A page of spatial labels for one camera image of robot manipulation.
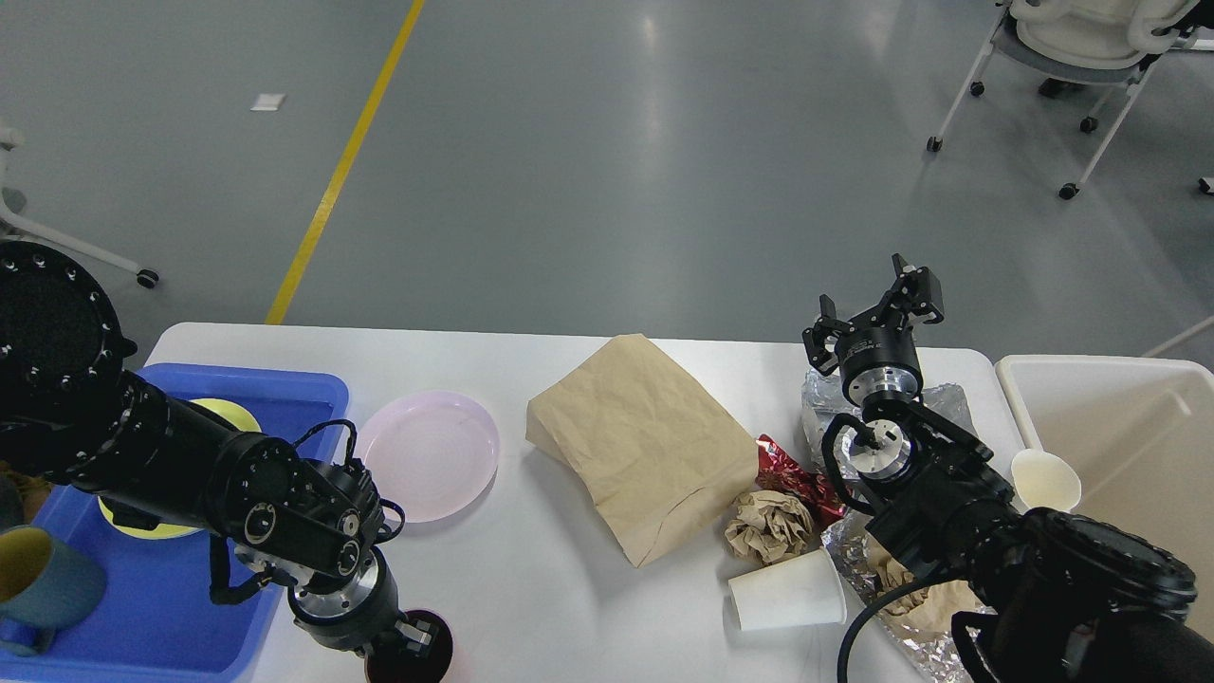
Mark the brown boot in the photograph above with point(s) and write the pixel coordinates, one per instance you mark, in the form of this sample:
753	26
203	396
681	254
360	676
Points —
23	495

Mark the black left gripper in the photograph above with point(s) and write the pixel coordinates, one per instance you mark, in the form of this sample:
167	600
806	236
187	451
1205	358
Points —
364	610

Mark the crumpled brown paper ball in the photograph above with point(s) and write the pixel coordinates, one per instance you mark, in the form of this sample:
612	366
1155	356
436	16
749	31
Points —
770	527

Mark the beige plastic bin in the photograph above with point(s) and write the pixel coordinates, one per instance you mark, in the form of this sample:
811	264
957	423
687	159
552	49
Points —
1139	435

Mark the pink mug dark inside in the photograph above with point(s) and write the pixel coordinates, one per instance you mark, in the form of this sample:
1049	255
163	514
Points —
379	667

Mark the white plastic spoon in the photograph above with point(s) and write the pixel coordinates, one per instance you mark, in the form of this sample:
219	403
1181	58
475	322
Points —
1043	480

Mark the white chair base left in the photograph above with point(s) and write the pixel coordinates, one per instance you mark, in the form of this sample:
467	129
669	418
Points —
17	226

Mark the brown paper bag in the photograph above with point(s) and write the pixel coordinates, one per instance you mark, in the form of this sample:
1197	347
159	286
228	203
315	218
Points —
659	456

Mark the blue plastic tray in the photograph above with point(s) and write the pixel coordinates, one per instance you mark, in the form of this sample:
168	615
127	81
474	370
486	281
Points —
155	622

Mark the teal mug yellow inside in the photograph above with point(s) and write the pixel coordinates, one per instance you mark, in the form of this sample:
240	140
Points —
46	586

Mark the red foil wrapper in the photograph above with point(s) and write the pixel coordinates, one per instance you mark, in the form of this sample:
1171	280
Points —
778	471

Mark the yellow plate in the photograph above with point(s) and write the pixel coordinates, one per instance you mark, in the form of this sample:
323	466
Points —
241	419

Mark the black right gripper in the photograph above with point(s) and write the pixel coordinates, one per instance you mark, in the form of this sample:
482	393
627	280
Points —
875	353

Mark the white office chair right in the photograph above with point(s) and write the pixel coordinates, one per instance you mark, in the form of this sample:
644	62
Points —
1109	44

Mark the pink plate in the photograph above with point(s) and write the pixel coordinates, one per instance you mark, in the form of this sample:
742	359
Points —
431	453

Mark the white paper cup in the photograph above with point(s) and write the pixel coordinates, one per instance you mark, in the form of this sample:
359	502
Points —
804	591

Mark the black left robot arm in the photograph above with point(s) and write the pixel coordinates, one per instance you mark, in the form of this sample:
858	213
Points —
74	415

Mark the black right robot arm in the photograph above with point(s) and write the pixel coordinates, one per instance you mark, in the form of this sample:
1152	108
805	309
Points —
1067	598

